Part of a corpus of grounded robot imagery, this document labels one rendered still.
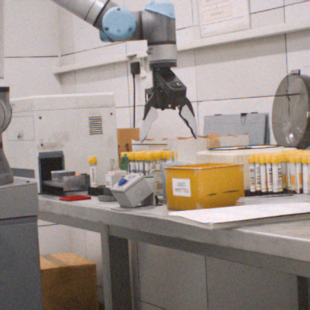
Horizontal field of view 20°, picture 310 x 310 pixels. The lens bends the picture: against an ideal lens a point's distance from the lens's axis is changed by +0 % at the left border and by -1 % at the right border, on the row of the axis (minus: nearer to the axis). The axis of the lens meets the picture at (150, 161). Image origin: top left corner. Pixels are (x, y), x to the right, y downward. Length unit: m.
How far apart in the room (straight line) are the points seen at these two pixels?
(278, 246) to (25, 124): 1.37
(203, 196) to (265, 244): 0.39
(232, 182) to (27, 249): 0.51
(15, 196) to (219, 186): 0.48
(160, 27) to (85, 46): 1.69
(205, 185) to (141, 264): 1.61
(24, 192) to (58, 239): 2.06
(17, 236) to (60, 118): 0.69
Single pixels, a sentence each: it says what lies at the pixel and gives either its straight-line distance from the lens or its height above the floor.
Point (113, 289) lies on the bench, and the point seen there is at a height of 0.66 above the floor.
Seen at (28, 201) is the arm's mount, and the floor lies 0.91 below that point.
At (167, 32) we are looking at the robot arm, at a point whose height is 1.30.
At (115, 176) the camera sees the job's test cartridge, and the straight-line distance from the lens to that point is 2.34.
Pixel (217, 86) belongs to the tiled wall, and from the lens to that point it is 2.95.
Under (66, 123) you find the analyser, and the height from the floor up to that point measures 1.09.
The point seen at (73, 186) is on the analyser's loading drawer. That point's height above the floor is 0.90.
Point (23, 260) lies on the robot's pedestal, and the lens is 2.12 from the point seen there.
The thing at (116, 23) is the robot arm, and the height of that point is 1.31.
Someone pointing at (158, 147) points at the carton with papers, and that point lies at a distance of 2.60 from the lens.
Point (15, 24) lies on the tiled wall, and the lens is 4.09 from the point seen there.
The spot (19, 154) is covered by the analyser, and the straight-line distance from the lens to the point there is 2.83.
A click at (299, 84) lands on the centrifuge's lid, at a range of 2.51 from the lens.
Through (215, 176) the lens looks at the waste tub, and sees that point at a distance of 1.97.
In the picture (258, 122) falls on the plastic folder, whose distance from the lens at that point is 2.73.
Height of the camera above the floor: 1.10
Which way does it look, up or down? 3 degrees down
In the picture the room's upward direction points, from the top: 3 degrees counter-clockwise
